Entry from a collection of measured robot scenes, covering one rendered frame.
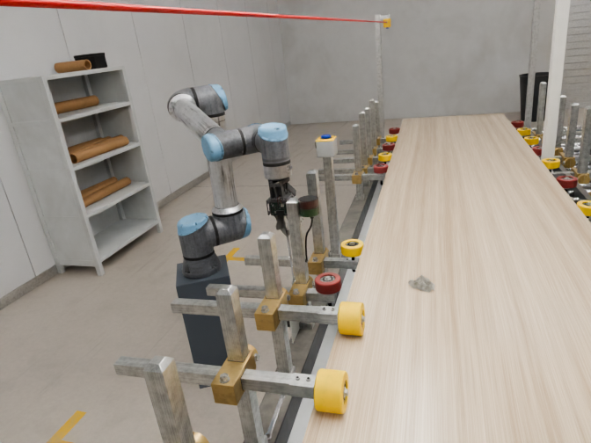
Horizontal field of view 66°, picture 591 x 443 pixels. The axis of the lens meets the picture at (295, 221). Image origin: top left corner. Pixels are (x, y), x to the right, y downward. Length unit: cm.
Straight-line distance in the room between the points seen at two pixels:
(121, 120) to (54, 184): 94
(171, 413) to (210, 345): 158
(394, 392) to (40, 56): 386
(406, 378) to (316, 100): 852
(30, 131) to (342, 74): 644
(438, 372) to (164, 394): 58
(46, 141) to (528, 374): 342
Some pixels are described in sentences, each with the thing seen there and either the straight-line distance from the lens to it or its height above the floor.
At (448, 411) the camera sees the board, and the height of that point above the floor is 90.
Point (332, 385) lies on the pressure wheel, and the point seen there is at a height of 97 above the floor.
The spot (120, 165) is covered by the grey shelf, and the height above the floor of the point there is 68.
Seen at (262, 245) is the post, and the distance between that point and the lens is 114.
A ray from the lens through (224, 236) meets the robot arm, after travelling 217.
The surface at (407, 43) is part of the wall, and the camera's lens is 897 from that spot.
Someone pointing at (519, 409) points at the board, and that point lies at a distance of 101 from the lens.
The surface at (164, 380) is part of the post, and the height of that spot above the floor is 114.
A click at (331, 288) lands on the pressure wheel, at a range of 137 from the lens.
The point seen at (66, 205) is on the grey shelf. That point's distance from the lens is 391.
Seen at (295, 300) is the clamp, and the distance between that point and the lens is 141.
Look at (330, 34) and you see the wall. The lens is 919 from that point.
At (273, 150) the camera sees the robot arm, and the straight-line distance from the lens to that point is 142.
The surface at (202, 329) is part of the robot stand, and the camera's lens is 230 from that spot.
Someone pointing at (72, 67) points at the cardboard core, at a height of 158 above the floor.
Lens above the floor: 159
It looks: 22 degrees down
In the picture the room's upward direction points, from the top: 7 degrees counter-clockwise
